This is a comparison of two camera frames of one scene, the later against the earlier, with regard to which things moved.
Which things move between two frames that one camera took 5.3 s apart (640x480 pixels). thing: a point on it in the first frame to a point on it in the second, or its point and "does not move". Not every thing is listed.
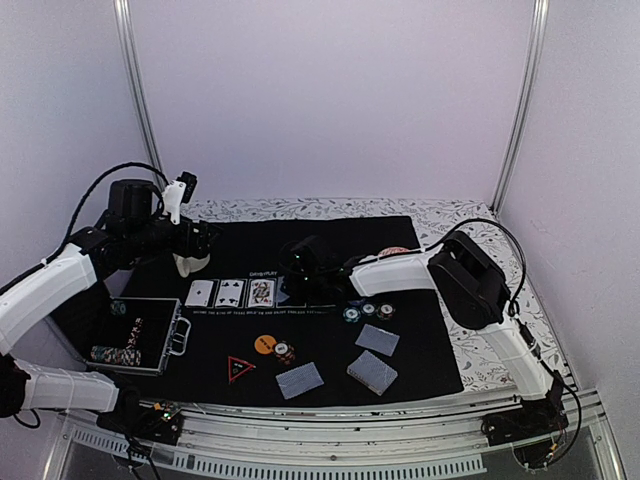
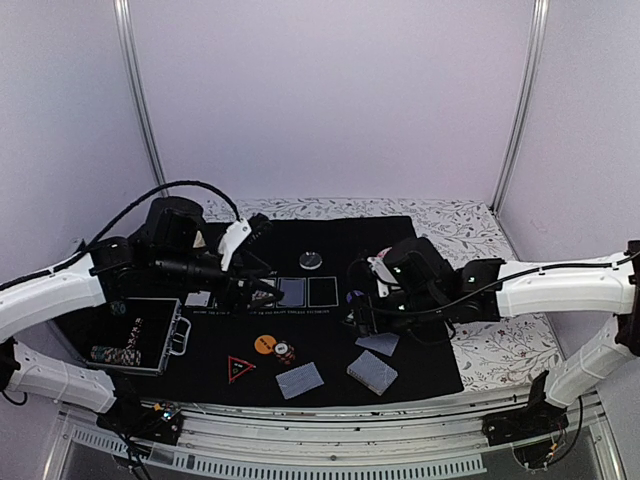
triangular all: x=237 y=367 does not move
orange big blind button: x=264 y=343 does not move
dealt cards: x=299 y=380 does not move
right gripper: x=289 y=286 to x=368 y=318
